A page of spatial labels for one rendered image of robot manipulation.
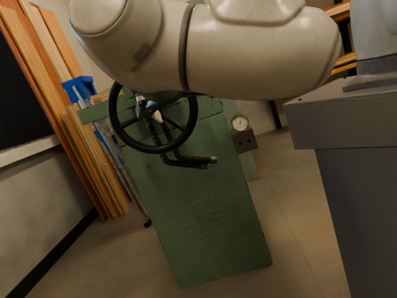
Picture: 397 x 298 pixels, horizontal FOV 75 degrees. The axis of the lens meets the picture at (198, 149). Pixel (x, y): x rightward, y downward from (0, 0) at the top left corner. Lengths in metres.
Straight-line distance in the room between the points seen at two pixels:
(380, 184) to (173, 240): 0.83
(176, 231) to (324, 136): 0.76
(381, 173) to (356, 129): 0.10
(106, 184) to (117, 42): 2.19
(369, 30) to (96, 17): 0.53
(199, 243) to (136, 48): 1.01
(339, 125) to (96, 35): 0.51
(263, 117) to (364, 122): 2.92
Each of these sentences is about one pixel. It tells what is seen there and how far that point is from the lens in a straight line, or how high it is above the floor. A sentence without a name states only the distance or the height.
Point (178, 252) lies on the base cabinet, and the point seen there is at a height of 0.19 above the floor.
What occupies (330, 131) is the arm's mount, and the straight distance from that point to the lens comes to 0.65.
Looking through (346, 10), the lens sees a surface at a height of 1.05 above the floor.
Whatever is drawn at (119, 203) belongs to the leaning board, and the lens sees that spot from 2.48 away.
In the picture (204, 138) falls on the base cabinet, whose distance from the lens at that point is 1.02.
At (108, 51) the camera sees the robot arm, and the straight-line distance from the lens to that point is 0.29.
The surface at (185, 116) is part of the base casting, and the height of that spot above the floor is 0.74.
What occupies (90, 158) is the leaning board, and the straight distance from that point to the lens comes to 2.42.
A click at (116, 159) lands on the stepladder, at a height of 0.55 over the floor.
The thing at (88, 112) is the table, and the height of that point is 0.88.
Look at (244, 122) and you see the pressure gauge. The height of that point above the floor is 0.66.
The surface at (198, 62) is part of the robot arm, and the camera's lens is 0.29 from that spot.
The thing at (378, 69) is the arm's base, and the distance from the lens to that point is 0.66.
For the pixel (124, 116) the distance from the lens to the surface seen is 1.05.
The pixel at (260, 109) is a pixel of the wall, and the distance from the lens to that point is 3.48.
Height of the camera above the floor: 0.83
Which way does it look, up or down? 12 degrees down
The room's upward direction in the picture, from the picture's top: 20 degrees counter-clockwise
